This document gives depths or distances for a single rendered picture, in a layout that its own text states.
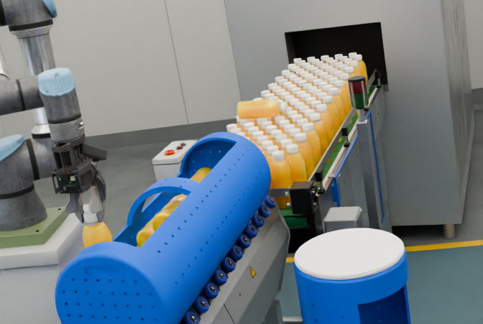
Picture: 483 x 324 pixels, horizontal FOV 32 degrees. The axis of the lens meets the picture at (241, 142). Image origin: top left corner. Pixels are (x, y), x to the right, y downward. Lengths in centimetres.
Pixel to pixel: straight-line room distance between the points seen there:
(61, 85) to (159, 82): 518
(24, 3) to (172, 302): 87
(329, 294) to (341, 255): 12
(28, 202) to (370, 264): 92
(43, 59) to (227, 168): 59
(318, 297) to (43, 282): 72
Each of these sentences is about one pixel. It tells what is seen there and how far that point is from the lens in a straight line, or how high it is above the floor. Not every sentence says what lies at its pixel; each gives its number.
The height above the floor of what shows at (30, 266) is 110.
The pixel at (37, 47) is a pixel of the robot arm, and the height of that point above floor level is 164.
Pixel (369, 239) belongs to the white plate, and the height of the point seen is 104.
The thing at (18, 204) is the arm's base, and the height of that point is 125.
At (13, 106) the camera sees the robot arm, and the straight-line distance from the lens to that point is 195.
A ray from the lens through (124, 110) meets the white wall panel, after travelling 716.
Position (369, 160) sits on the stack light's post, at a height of 96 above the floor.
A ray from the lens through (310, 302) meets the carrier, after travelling 210.
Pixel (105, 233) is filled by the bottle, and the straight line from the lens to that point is 197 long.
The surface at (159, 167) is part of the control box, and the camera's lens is 294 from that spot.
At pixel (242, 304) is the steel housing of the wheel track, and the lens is 236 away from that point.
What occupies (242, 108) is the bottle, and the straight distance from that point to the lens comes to 323.
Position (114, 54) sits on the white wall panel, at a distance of 706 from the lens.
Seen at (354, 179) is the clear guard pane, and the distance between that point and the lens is 322.
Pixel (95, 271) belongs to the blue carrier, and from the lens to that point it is 191.
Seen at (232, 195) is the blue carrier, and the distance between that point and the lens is 231.
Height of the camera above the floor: 194
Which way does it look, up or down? 17 degrees down
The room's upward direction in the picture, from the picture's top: 10 degrees counter-clockwise
